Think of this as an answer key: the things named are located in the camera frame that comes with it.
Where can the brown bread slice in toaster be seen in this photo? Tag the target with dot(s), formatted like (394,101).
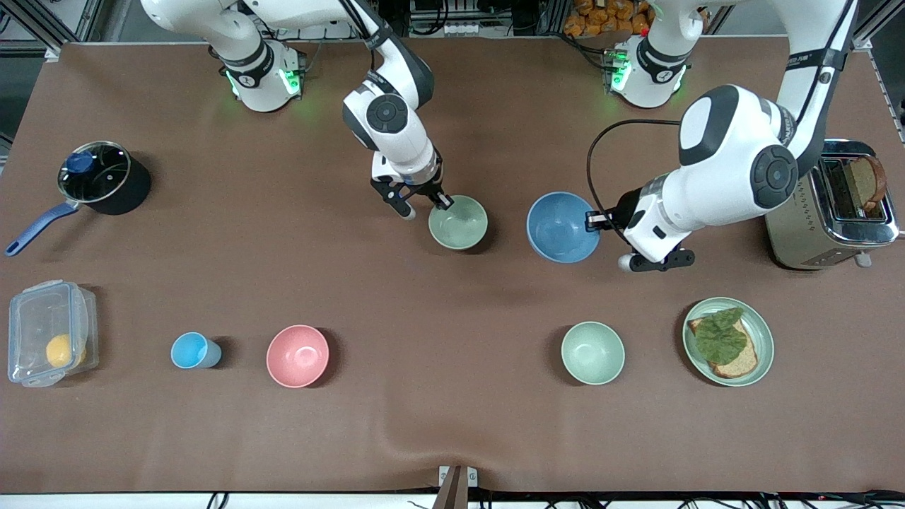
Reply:
(870,184)

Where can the light blue cup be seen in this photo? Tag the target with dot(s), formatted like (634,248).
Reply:
(189,350)

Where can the brown bread slice on plate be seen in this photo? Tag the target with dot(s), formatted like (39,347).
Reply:
(742,364)

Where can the light green plate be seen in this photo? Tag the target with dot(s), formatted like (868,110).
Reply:
(763,339)

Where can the pink bowl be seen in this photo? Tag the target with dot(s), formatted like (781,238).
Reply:
(298,356)

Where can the beige chrome toaster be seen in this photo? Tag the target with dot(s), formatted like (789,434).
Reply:
(792,233)

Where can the metal table bracket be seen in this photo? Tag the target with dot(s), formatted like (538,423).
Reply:
(457,484)

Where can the glass lid with blue knob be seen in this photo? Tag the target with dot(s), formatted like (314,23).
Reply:
(102,177)

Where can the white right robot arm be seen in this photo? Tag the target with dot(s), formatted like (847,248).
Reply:
(389,113)

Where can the blue bowl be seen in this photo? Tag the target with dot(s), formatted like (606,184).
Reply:
(561,227)

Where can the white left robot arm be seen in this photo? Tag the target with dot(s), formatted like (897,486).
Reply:
(728,141)

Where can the long white power strip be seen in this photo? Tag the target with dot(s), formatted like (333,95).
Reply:
(459,30)

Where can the yellow lemon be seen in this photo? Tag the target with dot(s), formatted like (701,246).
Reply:
(62,350)

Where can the light green bowl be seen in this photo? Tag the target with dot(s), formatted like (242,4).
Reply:
(592,353)
(459,225)

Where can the clear plastic lidded container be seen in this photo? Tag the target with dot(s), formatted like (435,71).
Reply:
(28,318)

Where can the green lettuce leaf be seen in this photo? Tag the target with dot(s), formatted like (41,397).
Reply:
(721,339)

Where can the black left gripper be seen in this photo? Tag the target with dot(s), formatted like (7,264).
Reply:
(625,207)

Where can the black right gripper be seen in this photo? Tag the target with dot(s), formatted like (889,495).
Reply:
(428,186)

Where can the brown tablecloth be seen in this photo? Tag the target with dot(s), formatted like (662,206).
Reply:
(452,318)

